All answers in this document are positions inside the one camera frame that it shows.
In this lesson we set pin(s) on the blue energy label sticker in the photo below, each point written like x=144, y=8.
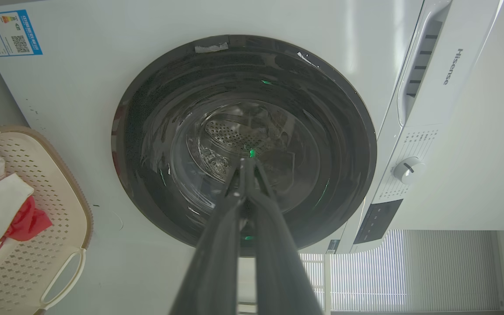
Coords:
x=8, y=33

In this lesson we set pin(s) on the round dark glass washer door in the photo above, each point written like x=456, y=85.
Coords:
x=182, y=131

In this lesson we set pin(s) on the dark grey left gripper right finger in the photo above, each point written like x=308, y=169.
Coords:
x=282, y=267

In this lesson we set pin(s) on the white vertical window blinds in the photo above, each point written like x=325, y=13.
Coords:
x=409, y=271

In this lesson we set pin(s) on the dark washer display panel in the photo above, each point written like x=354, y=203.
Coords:
x=376, y=221

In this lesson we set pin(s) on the red garment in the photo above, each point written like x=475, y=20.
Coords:
x=26, y=221

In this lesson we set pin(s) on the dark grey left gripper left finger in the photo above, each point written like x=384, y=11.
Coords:
x=215, y=262

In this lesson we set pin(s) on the beige perforated laundry basket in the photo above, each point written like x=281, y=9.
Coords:
x=46, y=245

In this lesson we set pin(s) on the white Hisense washing machine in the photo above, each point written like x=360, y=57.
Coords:
x=85, y=87

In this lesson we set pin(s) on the white washer control knob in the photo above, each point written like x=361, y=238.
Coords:
x=408, y=169

